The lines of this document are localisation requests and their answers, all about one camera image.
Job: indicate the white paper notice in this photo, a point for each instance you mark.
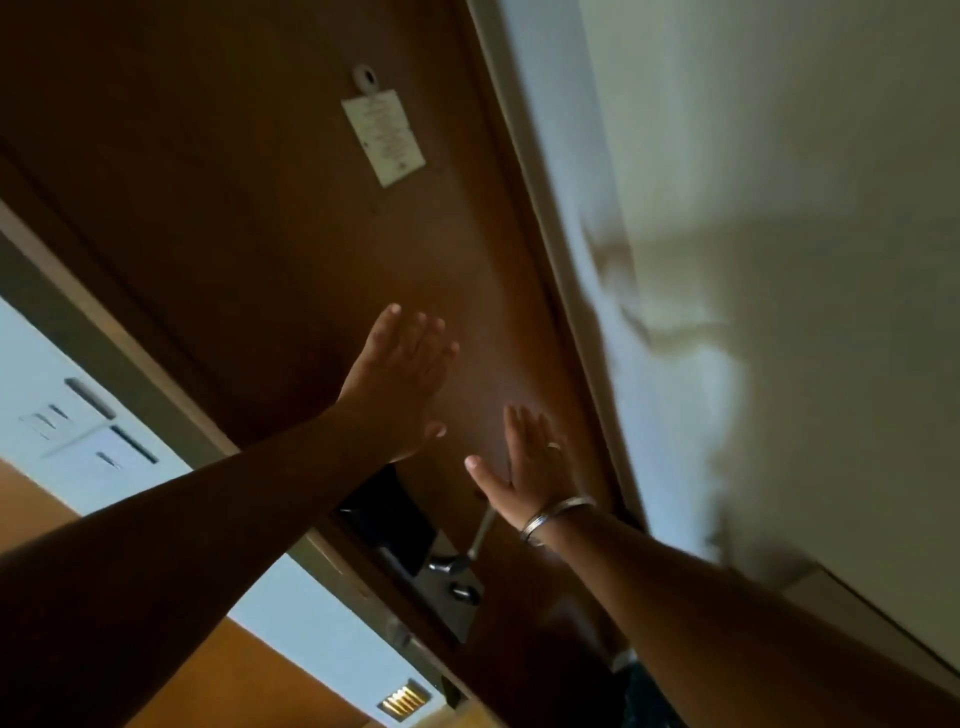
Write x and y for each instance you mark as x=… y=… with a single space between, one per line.
x=383 y=137

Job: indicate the person's left little finger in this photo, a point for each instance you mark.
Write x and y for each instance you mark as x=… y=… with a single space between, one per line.
x=384 y=330

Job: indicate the person's left thumb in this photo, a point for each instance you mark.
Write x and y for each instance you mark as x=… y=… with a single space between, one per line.
x=427 y=439

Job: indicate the person's left forearm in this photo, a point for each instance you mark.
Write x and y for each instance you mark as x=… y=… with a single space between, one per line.
x=172 y=555

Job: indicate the person's right thumb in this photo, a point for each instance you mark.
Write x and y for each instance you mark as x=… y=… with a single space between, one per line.
x=484 y=476

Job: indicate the person's right forearm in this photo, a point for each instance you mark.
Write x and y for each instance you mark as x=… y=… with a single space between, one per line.
x=712 y=637

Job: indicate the glowing slatted light fixture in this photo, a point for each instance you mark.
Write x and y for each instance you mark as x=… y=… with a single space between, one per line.
x=405 y=700

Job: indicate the silver door lock plate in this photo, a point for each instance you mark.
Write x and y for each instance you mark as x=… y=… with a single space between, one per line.
x=457 y=619

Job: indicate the person's left middle finger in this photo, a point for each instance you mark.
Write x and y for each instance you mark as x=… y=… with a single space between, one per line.
x=429 y=346

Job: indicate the white wall switch panel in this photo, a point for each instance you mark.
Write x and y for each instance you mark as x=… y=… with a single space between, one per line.
x=82 y=427

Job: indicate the person's right hand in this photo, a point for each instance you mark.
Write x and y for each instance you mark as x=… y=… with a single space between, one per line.
x=536 y=484

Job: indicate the dark thumb turn knob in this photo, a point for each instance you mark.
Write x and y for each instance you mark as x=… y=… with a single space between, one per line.
x=465 y=594

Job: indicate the person's left hand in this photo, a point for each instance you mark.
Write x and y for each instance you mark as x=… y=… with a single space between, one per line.
x=390 y=390

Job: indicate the person's right middle finger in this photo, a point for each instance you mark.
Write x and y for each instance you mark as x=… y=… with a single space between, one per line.
x=528 y=433

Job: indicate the brown wooden door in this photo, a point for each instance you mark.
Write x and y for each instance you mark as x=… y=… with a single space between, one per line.
x=262 y=240

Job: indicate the round door peephole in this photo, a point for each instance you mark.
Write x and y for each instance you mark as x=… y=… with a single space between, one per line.
x=365 y=76

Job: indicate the black door card reader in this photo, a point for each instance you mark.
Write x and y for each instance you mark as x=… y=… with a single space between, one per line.
x=390 y=517

